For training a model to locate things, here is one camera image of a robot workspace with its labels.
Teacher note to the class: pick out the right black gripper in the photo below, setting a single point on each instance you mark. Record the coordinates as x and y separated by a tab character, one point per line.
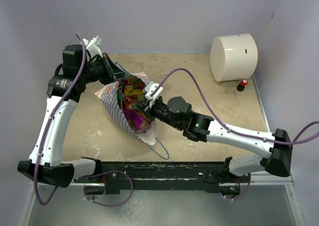
149	111

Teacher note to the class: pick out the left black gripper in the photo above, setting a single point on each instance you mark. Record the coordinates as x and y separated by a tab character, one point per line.
117	73

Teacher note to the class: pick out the blue checkered paper bag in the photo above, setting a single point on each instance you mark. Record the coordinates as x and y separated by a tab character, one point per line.
108	97

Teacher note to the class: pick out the red Doritos bag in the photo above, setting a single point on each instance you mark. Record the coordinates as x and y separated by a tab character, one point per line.
121	97

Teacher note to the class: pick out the purple snack bag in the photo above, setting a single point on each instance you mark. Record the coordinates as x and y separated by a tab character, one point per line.
137	120

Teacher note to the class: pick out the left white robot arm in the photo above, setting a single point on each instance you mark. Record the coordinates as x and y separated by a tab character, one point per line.
70	79

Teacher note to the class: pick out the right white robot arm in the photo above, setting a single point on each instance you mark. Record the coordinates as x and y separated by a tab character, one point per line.
270	151

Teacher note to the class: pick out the colourful candy bag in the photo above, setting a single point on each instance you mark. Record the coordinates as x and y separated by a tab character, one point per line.
133	92

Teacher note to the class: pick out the red black button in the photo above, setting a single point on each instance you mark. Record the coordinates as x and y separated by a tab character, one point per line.
242	84

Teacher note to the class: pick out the white cylindrical container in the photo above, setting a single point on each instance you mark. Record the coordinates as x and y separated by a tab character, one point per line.
233	57

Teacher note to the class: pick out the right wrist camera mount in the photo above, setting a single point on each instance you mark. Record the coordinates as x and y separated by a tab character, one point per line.
152	92

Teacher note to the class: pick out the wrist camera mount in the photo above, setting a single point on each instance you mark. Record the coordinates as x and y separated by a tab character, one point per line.
152	92
93	46

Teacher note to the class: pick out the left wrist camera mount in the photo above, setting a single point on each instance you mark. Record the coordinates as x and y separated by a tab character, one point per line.
93	46

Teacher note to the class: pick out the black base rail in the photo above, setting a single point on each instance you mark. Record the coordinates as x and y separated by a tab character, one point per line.
211	177

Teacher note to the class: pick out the aluminium frame rail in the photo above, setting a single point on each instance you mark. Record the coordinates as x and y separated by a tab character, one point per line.
264	178

